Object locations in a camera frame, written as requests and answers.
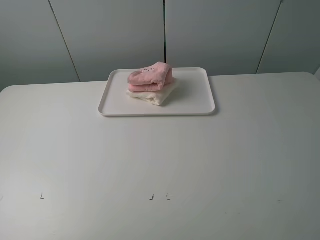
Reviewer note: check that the cream white towel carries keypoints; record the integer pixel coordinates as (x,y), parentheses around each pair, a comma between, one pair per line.
(156,98)

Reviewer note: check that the pink towel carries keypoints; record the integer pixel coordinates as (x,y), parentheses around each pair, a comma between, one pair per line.
(151,79)

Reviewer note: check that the white rectangular plastic tray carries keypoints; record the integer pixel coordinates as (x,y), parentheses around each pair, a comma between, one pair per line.
(192,97)

